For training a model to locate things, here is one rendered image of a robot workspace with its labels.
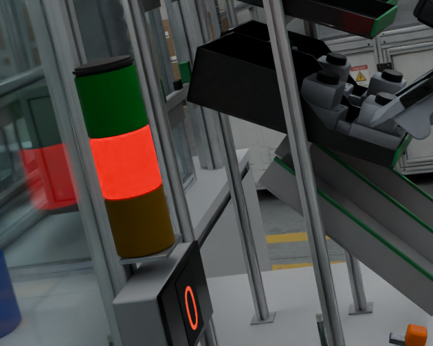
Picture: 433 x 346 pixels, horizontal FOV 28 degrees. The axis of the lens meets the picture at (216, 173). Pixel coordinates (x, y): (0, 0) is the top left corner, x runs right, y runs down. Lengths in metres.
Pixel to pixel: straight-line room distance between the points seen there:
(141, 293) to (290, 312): 0.87
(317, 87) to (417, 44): 3.75
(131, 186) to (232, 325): 0.87
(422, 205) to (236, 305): 0.42
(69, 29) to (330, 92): 0.50
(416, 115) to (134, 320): 0.51
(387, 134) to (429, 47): 3.77
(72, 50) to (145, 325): 0.22
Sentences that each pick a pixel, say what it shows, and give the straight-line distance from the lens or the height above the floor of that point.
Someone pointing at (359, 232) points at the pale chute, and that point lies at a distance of 1.11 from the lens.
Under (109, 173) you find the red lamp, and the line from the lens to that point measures 0.68.
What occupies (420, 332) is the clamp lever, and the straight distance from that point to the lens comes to 0.92.
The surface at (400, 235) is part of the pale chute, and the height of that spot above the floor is 1.05.
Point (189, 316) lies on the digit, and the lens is 0.72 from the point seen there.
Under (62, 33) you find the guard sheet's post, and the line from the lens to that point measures 0.68.
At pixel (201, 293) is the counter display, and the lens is 0.76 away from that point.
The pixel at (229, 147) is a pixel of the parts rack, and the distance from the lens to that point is 1.42.
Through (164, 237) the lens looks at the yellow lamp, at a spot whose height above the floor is 1.27.
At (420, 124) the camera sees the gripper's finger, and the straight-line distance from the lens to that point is 1.06.
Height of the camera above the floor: 1.48
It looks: 14 degrees down
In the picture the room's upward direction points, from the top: 12 degrees counter-clockwise
